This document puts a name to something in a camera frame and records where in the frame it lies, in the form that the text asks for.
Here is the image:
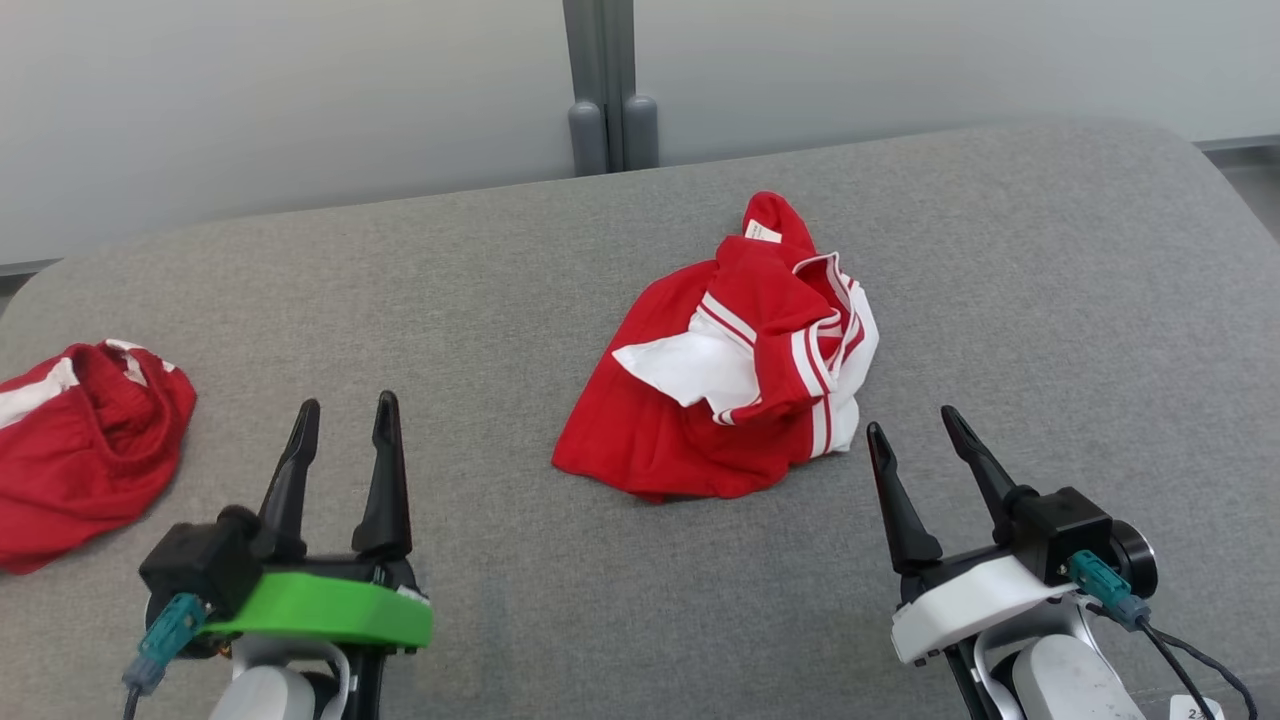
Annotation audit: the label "left teal connector cable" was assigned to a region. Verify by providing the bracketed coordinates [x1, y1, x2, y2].
[123, 592, 206, 720]

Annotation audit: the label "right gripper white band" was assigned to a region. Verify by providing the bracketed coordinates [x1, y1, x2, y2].
[866, 405, 1081, 720]

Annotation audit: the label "right teal connector cable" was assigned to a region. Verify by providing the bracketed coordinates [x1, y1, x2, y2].
[1067, 550, 1259, 720]

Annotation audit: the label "red Bulls 23 jersey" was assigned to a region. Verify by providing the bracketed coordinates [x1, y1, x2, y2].
[551, 191, 881, 503]

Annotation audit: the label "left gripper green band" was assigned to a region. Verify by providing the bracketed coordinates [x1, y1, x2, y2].
[200, 392, 434, 720]

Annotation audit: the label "red shorts with white stripe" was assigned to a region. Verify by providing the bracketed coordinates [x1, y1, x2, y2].
[0, 338, 198, 576]

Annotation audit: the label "teal connector cable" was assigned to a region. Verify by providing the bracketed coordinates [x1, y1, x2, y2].
[123, 592, 206, 720]
[1067, 550, 1259, 720]

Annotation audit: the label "grey metal partition post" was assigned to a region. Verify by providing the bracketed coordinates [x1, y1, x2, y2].
[562, 0, 661, 178]

